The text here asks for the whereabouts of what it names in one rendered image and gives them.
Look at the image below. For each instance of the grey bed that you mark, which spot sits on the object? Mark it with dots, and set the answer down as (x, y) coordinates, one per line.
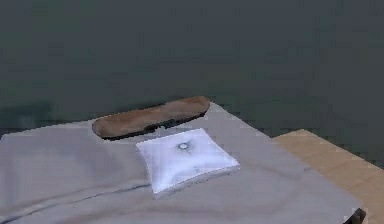
(83, 180)

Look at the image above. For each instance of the brown long pillow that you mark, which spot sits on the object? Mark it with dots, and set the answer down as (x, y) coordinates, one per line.
(150, 117)

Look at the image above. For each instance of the white square pillow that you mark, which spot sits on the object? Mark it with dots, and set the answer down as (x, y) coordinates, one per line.
(186, 160)

